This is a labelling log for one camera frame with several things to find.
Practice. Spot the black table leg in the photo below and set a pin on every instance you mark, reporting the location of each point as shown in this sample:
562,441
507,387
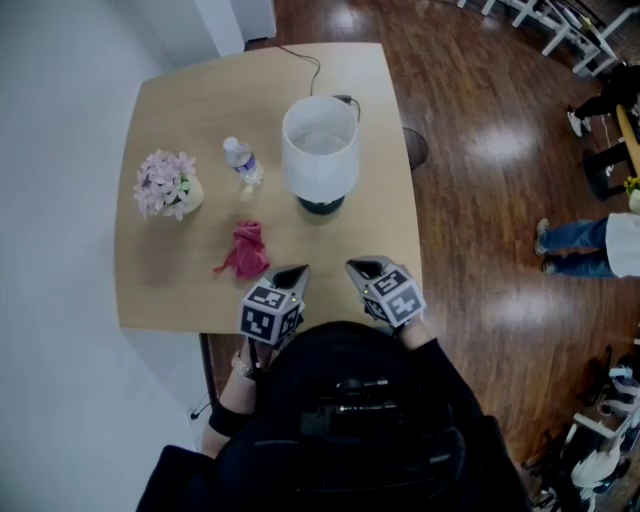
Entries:
207,365

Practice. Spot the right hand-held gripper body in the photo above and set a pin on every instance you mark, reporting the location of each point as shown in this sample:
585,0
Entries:
400,302

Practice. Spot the person's left forearm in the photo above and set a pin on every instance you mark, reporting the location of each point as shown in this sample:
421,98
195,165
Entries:
235,395

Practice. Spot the black mesh waste bin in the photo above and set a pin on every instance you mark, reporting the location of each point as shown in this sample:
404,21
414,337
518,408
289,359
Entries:
417,147

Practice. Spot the white table lamp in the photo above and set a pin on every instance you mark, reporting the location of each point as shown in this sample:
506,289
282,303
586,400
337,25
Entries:
320,170

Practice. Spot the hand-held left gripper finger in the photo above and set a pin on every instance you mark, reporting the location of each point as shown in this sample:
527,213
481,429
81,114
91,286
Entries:
302,287
277,277

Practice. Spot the pink cleaning cloth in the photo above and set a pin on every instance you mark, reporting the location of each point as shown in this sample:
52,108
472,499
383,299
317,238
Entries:
247,252

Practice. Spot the metal wrist watch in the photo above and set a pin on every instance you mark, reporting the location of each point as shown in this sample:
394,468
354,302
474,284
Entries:
242,367

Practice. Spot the yellow potted flowers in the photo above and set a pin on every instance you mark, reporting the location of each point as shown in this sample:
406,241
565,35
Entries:
633,187

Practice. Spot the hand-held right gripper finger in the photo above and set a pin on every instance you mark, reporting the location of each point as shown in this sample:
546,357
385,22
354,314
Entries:
392,269
361,285

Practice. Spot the person's black-clothed torso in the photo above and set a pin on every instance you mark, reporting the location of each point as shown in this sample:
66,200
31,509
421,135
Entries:
350,440

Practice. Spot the pink potted flowers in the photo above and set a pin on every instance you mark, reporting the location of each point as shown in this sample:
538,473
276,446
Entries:
162,182

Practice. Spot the white low table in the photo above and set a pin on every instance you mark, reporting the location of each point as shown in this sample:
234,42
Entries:
505,7
585,35

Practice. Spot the black-legged wooden table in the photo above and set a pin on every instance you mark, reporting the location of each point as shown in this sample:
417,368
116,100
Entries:
607,162

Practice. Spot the white water dispenser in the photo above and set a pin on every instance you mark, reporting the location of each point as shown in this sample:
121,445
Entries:
257,17

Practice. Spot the person's right forearm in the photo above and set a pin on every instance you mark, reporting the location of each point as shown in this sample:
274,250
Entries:
412,337

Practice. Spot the clear plastic water bottle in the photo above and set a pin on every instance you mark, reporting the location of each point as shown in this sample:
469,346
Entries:
242,160

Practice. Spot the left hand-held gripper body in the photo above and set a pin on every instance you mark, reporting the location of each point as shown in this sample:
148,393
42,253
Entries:
260,320

